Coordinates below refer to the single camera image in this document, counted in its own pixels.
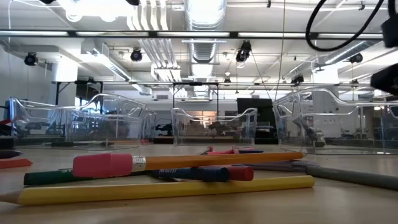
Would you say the long overhead light rail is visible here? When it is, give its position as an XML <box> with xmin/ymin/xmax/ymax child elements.
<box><xmin>0</xmin><ymin>29</ymin><xmax>384</xmax><ymax>40</ymax></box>

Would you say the black metal rack frame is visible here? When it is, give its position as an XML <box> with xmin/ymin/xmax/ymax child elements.
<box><xmin>172</xmin><ymin>82</ymin><xmax>220</xmax><ymax>118</ymax></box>
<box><xmin>51</xmin><ymin>80</ymin><xmax>104</xmax><ymax>106</ymax></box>

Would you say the grey pen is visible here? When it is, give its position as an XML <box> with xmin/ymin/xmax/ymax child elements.
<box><xmin>305</xmin><ymin>165</ymin><xmax>398</xmax><ymax>192</ymax></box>

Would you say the dark slim pen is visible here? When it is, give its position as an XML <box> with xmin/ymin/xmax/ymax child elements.
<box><xmin>50</xmin><ymin>141</ymin><xmax>115</xmax><ymax>148</ymax></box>

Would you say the silver ceiling duct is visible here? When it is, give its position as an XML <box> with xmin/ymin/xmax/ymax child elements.
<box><xmin>184</xmin><ymin>0</ymin><xmax>228</xmax><ymax>63</ymax></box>

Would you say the large black screen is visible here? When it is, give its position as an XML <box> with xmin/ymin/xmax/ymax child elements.
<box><xmin>236</xmin><ymin>97</ymin><xmax>275</xmax><ymax>140</ymax></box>

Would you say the yellow pencil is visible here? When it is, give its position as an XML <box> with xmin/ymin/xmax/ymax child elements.
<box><xmin>0</xmin><ymin>174</ymin><xmax>316</xmax><ymax>206</ymax></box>

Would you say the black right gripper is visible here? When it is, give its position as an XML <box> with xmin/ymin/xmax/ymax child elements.
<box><xmin>370</xmin><ymin>63</ymin><xmax>398</xmax><ymax>96</ymax></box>

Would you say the green pencil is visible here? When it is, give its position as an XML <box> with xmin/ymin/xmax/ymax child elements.
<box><xmin>23</xmin><ymin>167</ymin><xmax>153</xmax><ymax>187</ymax></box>

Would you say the orange pencil with pink eraser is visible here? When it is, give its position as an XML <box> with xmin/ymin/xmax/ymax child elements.
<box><xmin>72</xmin><ymin>151</ymin><xmax>305</xmax><ymax>179</ymax></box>
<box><xmin>107</xmin><ymin>139</ymin><xmax>150</xmax><ymax>146</ymax></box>

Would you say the black ceiling spotlight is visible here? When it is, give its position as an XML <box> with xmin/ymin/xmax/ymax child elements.
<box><xmin>349</xmin><ymin>52</ymin><xmax>364</xmax><ymax>65</ymax></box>
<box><xmin>234</xmin><ymin>39</ymin><xmax>252</xmax><ymax>63</ymax></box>
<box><xmin>24</xmin><ymin>51</ymin><xmax>39</xmax><ymax>67</ymax></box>
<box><xmin>290</xmin><ymin>73</ymin><xmax>305</xmax><ymax>87</ymax></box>
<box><xmin>129</xmin><ymin>48</ymin><xmax>144</xmax><ymax>63</ymax></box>

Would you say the purple pen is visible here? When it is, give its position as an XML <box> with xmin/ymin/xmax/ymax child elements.
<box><xmin>0</xmin><ymin>149</ymin><xmax>25</xmax><ymax>160</ymax></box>

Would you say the orange eraser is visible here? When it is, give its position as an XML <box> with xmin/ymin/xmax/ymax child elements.
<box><xmin>0</xmin><ymin>158</ymin><xmax>34</xmax><ymax>170</ymax></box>

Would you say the red crayon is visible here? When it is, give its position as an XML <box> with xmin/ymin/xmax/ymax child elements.
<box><xmin>195</xmin><ymin>164</ymin><xmax>255</xmax><ymax>182</ymax></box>

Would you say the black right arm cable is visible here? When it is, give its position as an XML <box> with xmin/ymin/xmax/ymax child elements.
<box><xmin>305</xmin><ymin>0</ymin><xmax>386</xmax><ymax>52</ymax></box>

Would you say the clear plastic bin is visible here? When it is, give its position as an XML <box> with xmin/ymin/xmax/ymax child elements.
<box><xmin>272</xmin><ymin>88</ymin><xmax>398</xmax><ymax>156</ymax></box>
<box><xmin>171</xmin><ymin>107</ymin><xmax>258</xmax><ymax>146</ymax></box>
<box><xmin>9</xmin><ymin>93</ymin><xmax>147</xmax><ymax>151</ymax></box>
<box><xmin>63</xmin><ymin>102</ymin><xmax>157</xmax><ymax>146</ymax></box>

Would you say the lavender pen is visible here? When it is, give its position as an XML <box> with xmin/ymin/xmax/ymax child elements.
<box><xmin>244</xmin><ymin>159</ymin><xmax>322</xmax><ymax>174</ymax></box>

